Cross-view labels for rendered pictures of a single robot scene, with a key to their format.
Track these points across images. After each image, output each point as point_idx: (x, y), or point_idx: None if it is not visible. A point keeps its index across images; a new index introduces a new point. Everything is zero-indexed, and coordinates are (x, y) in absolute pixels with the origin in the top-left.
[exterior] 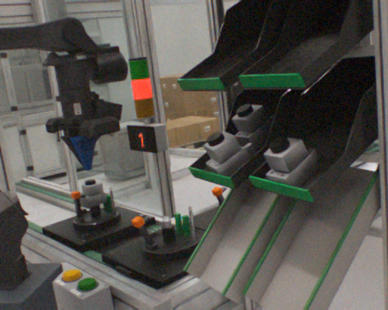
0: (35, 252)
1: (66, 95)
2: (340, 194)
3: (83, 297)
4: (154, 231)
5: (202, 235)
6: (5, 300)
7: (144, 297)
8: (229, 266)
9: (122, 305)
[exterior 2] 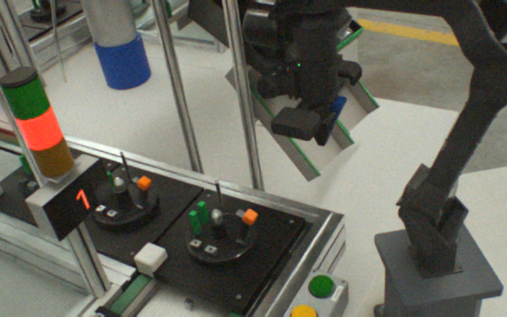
0: None
1: (338, 56)
2: None
3: (345, 279)
4: (209, 246)
5: (183, 224)
6: (465, 235)
7: (328, 226)
8: (312, 148)
9: (321, 267)
